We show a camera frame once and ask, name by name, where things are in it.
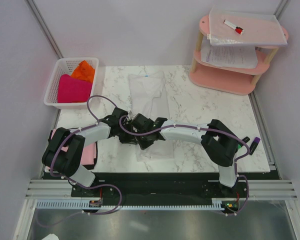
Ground white t shirt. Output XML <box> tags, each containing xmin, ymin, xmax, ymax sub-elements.
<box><xmin>128</xmin><ymin>71</ymin><xmax>174</xmax><ymax>162</ymax></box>

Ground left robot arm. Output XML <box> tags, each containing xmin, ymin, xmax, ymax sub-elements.
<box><xmin>42</xmin><ymin>107</ymin><xmax>137</xmax><ymax>197</ymax></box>

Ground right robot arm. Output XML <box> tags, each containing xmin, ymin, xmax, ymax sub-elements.
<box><xmin>130</xmin><ymin>113</ymin><xmax>242</xmax><ymax>197</ymax></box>

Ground pink folded t shirt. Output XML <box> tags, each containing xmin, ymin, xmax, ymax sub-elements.
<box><xmin>80</xmin><ymin>142</ymin><xmax>98</xmax><ymax>170</ymax></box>

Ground black folded t shirt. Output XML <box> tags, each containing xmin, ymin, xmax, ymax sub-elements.
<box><xmin>44</xmin><ymin>129</ymin><xmax>98</xmax><ymax>173</ymax></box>

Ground magenta folded t shirt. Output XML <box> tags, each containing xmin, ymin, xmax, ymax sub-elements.
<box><xmin>57</xmin><ymin>74</ymin><xmax>92</xmax><ymax>104</ymax></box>

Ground orange t shirt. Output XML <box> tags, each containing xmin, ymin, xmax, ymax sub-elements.
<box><xmin>71</xmin><ymin>60</ymin><xmax>95</xmax><ymax>83</ymax></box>

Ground white plastic basket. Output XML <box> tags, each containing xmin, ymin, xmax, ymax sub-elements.
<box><xmin>43</xmin><ymin>57</ymin><xmax>99</xmax><ymax>109</ymax></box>

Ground pink three tier shelf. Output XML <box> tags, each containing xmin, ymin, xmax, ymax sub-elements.
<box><xmin>189</xmin><ymin>14</ymin><xmax>289</xmax><ymax>95</ymax></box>

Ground green capped marker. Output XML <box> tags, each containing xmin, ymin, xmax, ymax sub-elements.
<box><xmin>237</xmin><ymin>136</ymin><xmax>250</xmax><ymax>150</ymax></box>

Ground printed paper sheets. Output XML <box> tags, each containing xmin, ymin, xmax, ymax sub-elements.
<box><xmin>200</xmin><ymin>45</ymin><xmax>258</xmax><ymax>69</ymax></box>

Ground purple black marker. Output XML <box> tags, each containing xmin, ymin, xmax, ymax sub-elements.
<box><xmin>249</xmin><ymin>137</ymin><xmax>261</xmax><ymax>156</ymax></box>

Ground translucent document folder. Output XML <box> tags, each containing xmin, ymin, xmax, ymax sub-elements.
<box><xmin>208</xmin><ymin>6</ymin><xmax>288</xmax><ymax>47</ymax></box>

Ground white crumpled paper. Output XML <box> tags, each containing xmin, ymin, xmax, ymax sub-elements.
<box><xmin>41</xmin><ymin>234</ymin><xmax>59</xmax><ymax>240</ymax></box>

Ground red white marker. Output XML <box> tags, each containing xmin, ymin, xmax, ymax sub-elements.
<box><xmin>223</xmin><ymin>19</ymin><xmax>244</xmax><ymax>35</ymax></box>

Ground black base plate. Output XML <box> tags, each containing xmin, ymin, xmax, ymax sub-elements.
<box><xmin>41</xmin><ymin>171</ymin><xmax>282</xmax><ymax>204</ymax></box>

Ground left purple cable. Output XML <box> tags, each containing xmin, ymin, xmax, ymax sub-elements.
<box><xmin>34</xmin><ymin>95</ymin><xmax>123</xmax><ymax>228</ymax></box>

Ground white slotted cable duct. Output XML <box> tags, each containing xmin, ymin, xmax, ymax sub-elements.
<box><xmin>36</xmin><ymin>199</ymin><xmax>226</xmax><ymax>211</ymax></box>

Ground aluminium rail frame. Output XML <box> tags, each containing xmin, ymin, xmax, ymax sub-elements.
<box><xmin>13</xmin><ymin>178</ymin><xmax>300</xmax><ymax>240</ymax></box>

